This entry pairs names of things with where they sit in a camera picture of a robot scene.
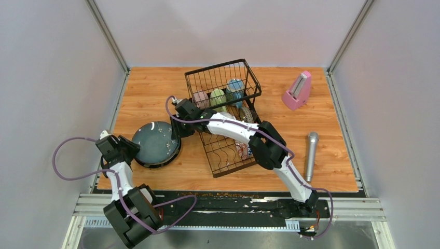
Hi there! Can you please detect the patterned ceramic bowl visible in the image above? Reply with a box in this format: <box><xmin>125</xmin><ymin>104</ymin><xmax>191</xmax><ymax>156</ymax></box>
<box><xmin>239</xmin><ymin>106</ymin><xmax>254</xmax><ymax>123</ymax></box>

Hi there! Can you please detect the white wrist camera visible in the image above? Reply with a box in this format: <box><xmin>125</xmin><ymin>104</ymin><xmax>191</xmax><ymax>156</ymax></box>
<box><xmin>99</xmin><ymin>130</ymin><xmax>112</xmax><ymax>140</ymax></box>
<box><xmin>172</xmin><ymin>98</ymin><xmax>182</xmax><ymax>106</ymax></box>

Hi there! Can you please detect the red and blue patterned bowl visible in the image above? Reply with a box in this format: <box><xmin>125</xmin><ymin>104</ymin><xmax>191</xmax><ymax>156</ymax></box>
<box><xmin>235</xmin><ymin>141</ymin><xmax>252</xmax><ymax>160</ymax></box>

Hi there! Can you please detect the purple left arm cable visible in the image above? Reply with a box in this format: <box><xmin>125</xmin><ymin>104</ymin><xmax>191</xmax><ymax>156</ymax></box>
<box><xmin>52</xmin><ymin>136</ymin><xmax>198</xmax><ymax>236</ymax></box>

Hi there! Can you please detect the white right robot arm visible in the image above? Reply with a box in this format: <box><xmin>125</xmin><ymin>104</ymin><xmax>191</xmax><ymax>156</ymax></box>
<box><xmin>167</xmin><ymin>96</ymin><xmax>319</xmax><ymax>217</ymax></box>

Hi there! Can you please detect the blue-grey ceramic plate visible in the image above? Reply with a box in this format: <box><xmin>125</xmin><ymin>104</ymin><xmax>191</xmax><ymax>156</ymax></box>
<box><xmin>132</xmin><ymin>121</ymin><xmax>181</xmax><ymax>150</ymax></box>

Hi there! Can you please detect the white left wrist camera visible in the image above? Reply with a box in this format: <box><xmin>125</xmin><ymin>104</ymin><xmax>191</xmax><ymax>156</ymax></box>
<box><xmin>99</xmin><ymin>130</ymin><xmax>112</xmax><ymax>140</ymax></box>

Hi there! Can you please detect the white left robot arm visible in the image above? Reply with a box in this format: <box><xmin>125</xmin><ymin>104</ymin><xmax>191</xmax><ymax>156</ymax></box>
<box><xmin>95</xmin><ymin>130</ymin><xmax>163</xmax><ymax>248</ymax></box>

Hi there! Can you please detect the black wire dish rack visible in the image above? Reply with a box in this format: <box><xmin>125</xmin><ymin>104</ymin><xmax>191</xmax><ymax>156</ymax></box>
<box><xmin>184</xmin><ymin>59</ymin><xmax>262</xmax><ymax>178</ymax></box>

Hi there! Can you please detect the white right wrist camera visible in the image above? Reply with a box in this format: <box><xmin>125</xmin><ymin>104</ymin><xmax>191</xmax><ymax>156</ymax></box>
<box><xmin>172</xmin><ymin>98</ymin><xmax>182</xmax><ymax>106</ymax></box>

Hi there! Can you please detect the light green mug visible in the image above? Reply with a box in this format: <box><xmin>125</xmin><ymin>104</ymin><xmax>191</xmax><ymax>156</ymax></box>
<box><xmin>210</xmin><ymin>89</ymin><xmax>227</xmax><ymax>112</ymax></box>

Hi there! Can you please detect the black bottom plate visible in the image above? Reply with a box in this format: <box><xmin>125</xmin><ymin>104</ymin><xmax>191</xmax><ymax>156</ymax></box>
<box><xmin>135</xmin><ymin>144</ymin><xmax>182</xmax><ymax>169</ymax></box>

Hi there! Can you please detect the silver microphone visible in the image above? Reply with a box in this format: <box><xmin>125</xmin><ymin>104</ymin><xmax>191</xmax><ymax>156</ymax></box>
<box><xmin>305</xmin><ymin>132</ymin><xmax>319</xmax><ymax>183</ymax></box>

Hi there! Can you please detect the pink metronome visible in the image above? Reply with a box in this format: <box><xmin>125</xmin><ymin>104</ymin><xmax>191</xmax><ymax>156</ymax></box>
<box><xmin>282</xmin><ymin>71</ymin><xmax>312</xmax><ymax>111</ymax></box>

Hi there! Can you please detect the white zigzag ceramic bowl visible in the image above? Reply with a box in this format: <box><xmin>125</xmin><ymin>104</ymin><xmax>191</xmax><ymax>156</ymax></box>
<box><xmin>219</xmin><ymin>112</ymin><xmax>236</xmax><ymax>120</ymax></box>

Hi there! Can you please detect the blue butterfly mug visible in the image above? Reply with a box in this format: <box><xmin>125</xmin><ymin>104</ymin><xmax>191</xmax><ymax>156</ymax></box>
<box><xmin>226</xmin><ymin>78</ymin><xmax>245</xmax><ymax>101</ymax></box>

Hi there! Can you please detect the pink ceramic mug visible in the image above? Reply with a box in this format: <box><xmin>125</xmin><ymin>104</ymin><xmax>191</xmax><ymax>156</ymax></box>
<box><xmin>193</xmin><ymin>91</ymin><xmax>210</xmax><ymax>109</ymax></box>

